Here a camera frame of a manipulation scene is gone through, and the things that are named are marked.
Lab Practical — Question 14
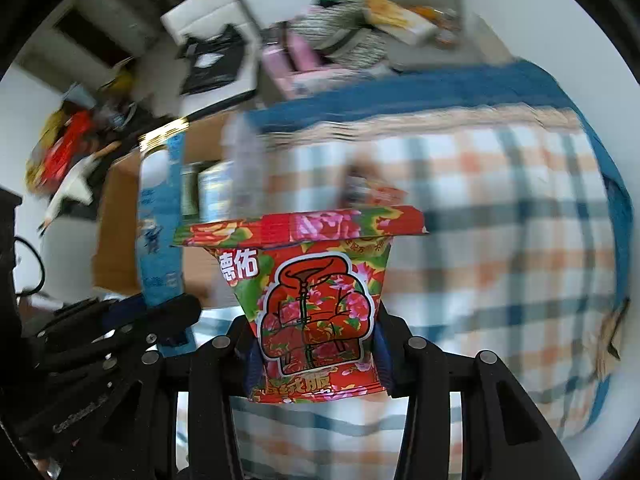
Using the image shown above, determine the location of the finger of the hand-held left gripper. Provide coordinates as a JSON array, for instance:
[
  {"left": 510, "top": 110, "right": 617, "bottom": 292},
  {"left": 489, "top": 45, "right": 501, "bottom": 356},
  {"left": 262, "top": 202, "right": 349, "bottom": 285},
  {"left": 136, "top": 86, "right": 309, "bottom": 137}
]
[
  {"left": 27, "top": 336, "right": 162, "bottom": 411},
  {"left": 31, "top": 293, "right": 202, "bottom": 357}
]

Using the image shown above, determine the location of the white cabinet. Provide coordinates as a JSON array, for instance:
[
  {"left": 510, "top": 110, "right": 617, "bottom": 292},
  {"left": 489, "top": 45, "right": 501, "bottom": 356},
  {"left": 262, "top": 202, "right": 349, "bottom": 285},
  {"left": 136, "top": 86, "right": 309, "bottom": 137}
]
[{"left": 160, "top": 0, "right": 262, "bottom": 112}]

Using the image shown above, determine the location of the plaid blanket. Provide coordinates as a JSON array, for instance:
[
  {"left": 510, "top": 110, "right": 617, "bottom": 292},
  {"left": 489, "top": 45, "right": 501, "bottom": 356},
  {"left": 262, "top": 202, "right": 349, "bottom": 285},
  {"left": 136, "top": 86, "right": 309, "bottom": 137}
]
[{"left": 229, "top": 102, "right": 619, "bottom": 480}]

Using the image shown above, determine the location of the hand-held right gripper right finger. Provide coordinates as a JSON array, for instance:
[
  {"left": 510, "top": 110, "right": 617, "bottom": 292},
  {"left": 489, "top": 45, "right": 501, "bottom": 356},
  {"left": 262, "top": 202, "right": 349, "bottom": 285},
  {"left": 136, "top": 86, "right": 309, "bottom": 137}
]
[{"left": 371, "top": 309, "right": 582, "bottom": 480}]

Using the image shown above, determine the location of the blue white flat packet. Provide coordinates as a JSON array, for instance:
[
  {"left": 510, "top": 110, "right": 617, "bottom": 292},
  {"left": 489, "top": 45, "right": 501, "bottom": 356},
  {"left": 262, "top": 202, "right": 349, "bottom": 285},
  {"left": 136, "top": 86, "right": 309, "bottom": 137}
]
[{"left": 137, "top": 132, "right": 195, "bottom": 352}]

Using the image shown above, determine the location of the black cable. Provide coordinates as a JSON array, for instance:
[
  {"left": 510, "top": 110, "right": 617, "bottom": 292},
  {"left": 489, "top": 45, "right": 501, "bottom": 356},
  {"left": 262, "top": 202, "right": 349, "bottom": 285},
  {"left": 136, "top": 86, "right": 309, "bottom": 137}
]
[{"left": 12, "top": 235, "right": 47, "bottom": 297}]

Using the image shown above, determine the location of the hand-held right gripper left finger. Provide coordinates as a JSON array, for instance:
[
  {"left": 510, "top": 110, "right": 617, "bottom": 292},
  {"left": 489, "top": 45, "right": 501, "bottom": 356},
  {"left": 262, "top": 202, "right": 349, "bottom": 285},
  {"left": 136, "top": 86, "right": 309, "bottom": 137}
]
[{"left": 116, "top": 317, "right": 263, "bottom": 480}]

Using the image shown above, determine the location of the clear plastic packet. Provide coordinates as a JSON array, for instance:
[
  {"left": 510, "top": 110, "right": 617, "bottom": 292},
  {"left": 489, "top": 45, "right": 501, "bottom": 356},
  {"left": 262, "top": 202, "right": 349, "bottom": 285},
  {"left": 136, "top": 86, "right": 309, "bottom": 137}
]
[{"left": 222, "top": 112, "right": 272, "bottom": 222}]

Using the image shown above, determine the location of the red floral tissue packet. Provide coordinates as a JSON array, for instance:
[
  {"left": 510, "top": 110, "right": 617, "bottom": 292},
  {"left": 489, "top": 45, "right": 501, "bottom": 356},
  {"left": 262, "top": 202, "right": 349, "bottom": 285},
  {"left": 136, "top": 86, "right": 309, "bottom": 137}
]
[{"left": 170, "top": 205, "right": 431, "bottom": 405}]

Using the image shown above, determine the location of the yellow white snack box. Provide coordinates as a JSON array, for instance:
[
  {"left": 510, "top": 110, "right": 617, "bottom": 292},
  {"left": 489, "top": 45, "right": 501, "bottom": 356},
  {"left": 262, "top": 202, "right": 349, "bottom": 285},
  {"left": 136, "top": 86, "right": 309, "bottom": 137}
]
[{"left": 364, "top": 0, "right": 441, "bottom": 47}]

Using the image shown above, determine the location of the grey cloth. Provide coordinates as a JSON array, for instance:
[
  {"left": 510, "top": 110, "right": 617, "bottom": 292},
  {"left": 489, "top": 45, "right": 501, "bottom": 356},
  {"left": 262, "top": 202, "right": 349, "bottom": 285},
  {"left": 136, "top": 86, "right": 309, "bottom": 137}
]
[{"left": 389, "top": 24, "right": 512, "bottom": 73}]

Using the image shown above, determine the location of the grey striped garment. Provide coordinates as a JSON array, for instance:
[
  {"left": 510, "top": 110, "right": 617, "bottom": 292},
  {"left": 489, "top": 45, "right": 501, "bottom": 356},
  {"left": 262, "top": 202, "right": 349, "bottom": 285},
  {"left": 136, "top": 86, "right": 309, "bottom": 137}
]
[{"left": 289, "top": 6, "right": 392, "bottom": 69}]

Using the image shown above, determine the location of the black bag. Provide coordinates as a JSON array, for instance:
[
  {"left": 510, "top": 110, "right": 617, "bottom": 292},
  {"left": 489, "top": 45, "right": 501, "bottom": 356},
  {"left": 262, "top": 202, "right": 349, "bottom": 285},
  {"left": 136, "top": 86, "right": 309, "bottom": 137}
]
[{"left": 177, "top": 24, "right": 252, "bottom": 97}]

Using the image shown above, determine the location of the pink box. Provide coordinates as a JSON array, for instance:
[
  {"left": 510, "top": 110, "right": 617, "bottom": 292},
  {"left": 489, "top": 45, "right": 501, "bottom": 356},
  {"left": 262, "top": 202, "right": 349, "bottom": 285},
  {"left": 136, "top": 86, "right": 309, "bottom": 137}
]
[{"left": 260, "top": 35, "right": 382, "bottom": 102}]

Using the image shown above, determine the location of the red snack bag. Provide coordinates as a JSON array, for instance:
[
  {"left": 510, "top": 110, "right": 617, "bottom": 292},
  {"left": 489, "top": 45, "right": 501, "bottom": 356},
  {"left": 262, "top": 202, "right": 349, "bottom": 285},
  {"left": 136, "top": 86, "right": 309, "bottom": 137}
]
[{"left": 40, "top": 110, "right": 97, "bottom": 192}]

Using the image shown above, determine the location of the orange snack packet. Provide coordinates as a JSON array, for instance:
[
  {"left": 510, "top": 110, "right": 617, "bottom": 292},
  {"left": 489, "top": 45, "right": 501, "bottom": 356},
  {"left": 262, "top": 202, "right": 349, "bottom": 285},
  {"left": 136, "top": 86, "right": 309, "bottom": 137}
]
[{"left": 414, "top": 4, "right": 462, "bottom": 50}]

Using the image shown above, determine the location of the yellow bag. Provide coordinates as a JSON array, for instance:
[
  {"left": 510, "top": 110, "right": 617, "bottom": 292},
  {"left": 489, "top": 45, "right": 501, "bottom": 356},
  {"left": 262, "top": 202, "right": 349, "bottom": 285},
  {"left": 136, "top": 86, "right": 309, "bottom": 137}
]
[{"left": 27, "top": 110, "right": 67, "bottom": 192}]

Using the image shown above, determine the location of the dark shelf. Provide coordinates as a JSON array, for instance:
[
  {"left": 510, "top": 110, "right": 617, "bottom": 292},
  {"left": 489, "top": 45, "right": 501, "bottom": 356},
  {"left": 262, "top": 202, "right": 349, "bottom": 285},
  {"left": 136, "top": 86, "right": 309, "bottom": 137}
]
[{"left": 49, "top": 0, "right": 202, "bottom": 63}]

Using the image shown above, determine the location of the white goose toy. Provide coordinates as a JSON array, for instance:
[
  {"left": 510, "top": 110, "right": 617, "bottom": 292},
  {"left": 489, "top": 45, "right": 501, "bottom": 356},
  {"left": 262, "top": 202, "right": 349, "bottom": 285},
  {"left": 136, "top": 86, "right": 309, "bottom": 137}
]
[{"left": 39, "top": 152, "right": 109, "bottom": 234}]

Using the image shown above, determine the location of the red orange packet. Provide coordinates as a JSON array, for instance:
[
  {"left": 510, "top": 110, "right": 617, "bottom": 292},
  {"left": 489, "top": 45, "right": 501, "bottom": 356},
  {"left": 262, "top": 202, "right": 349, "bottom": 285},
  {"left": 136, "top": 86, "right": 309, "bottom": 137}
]
[{"left": 345, "top": 164, "right": 409, "bottom": 209}]

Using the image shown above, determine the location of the brown cardboard box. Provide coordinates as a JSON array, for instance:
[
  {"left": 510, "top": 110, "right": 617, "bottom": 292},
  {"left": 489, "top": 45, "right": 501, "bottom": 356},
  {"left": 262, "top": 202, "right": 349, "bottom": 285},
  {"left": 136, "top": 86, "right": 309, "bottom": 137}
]
[{"left": 92, "top": 112, "right": 261, "bottom": 311}]

